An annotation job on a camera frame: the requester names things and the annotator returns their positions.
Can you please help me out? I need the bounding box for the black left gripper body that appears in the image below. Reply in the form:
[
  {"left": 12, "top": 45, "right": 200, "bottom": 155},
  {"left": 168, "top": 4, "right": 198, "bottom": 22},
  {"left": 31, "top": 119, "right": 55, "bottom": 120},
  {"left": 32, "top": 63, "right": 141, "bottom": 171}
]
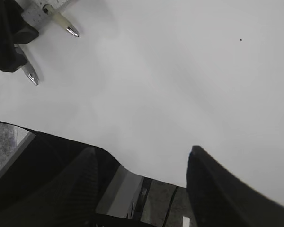
[{"left": 0, "top": 0, "right": 24, "bottom": 61}]

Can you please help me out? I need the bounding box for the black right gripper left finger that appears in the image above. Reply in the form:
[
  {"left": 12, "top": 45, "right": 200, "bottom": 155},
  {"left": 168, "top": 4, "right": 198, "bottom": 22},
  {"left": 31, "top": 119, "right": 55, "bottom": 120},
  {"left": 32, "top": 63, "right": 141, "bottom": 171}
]
[{"left": 0, "top": 148, "right": 98, "bottom": 227}]

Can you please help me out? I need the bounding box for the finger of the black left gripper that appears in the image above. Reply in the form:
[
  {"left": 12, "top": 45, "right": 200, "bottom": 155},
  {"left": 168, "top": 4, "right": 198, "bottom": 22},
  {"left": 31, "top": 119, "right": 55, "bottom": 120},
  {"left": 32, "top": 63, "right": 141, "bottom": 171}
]
[
  {"left": 0, "top": 45, "right": 27, "bottom": 72},
  {"left": 11, "top": 19, "right": 39, "bottom": 44}
]

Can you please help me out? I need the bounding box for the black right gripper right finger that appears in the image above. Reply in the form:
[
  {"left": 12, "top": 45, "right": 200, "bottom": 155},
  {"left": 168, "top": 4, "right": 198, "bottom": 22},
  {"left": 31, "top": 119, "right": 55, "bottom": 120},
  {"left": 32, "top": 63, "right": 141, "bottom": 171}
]
[{"left": 186, "top": 146, "right": 284, "bottom": 227}]

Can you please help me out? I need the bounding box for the clear grey pen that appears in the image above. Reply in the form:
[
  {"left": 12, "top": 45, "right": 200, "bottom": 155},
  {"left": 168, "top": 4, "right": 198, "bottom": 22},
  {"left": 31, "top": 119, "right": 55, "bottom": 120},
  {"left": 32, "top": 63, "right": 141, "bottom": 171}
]
[{"left": 14, "top": 44, "right": 39, "bottom": 86}]

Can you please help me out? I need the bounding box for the cream yellow pen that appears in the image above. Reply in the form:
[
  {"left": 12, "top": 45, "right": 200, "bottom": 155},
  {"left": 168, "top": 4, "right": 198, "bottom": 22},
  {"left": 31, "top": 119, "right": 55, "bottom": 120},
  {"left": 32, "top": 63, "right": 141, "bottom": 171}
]
[{"left": 42, "top": 4, "right": 80, "bottom": 38}]

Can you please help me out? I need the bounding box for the transparent plastic ruler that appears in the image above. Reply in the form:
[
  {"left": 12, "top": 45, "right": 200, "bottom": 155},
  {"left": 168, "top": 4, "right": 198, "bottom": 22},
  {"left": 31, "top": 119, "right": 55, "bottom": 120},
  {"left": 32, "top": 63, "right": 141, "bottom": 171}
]
[{"left": 22, "top": 0, "right": 71, "bottom": 31}]

